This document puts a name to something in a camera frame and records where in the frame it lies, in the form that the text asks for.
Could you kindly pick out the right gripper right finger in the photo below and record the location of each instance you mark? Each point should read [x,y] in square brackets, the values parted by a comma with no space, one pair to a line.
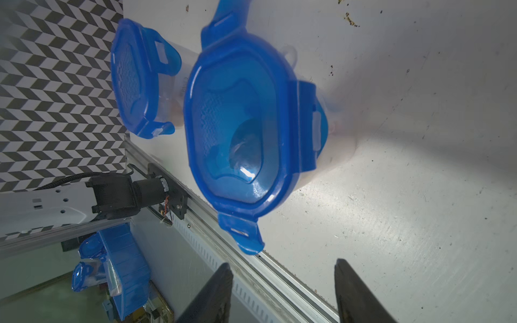
[355,302]

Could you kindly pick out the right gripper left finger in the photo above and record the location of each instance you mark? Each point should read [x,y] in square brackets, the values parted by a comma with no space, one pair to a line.
[213,302]

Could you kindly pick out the clear cup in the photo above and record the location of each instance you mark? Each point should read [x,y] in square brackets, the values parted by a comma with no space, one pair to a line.
[177,84]
[338,137]

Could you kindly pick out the blue lid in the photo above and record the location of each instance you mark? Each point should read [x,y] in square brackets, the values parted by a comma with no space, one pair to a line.
[251,125]
[144,67]

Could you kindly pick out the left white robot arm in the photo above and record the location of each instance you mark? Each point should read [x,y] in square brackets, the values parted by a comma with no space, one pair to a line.
[113,196]

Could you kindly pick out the blue crate below table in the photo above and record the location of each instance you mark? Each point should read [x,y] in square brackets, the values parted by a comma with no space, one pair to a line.
[112,256]

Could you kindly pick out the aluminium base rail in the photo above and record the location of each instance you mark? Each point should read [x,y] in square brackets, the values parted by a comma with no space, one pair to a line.
[183,255]

